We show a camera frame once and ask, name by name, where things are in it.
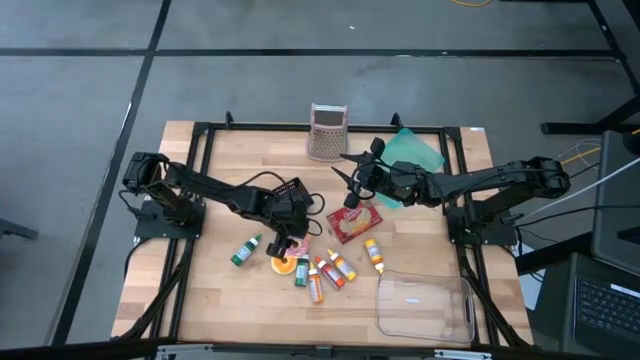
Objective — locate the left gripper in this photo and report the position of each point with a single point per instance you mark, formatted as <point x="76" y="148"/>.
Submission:
<point x="292" y="220"/>

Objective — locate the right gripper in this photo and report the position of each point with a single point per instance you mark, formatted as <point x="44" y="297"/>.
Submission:
<point x="395" y="182"/>

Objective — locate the orange toy donut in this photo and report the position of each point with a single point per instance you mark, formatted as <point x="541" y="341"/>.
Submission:
<point x="280" y="270"/>

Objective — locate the red cracker package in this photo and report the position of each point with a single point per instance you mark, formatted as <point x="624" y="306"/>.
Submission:
<point x="352" y="220"/>

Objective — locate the red icing bottle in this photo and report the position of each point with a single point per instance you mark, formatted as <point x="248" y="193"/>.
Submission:
<point x="331" y="274"/>

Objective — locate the yellow icing bottle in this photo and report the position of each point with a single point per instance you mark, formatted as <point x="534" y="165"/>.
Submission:
<point x="373" y="252"/>
<point x="344" y="266"/>

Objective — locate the clear plastic bin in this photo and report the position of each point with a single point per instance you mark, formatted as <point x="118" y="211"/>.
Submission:
<point x="425" y="320"/>

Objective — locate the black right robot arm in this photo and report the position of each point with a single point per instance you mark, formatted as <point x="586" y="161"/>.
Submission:
<point x="500" y="177"/>

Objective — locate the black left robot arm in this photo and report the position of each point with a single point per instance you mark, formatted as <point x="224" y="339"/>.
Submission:
<point x="210" y="185"/>

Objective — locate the metal box grater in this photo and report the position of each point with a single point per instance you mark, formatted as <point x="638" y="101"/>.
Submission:
<point x="327" y="142"/>

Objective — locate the teal plastic bin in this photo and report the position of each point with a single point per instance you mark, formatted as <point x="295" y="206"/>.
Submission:
<point x="415" y="147"/>

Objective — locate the black plastic basket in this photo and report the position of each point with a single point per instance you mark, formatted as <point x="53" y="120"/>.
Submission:
<point x="292" y="185"/>

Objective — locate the dark furniture foot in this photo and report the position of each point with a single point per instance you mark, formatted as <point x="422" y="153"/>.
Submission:
<point x="15" y="230"/>

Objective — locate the black laptop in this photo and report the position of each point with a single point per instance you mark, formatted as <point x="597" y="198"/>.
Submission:
<point x="600" y="305"/>

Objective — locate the small grey table camera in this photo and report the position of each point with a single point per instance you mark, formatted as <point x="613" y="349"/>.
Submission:
<point x="323" y="351"/>

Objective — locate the black aluminium table frame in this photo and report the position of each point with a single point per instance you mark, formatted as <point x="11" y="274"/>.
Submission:
<point x="260" y="126"/>

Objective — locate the silver aluminium rail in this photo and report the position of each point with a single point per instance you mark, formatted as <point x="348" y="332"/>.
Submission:
<point x="225" y="352"/>

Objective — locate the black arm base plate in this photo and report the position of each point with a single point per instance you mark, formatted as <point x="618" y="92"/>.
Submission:
<point x="495" y="236"/>
<point x="150" y="227"/>

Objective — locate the black desk frame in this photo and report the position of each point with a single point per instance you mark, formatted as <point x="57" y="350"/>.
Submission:
<point x="575" y="127"/>

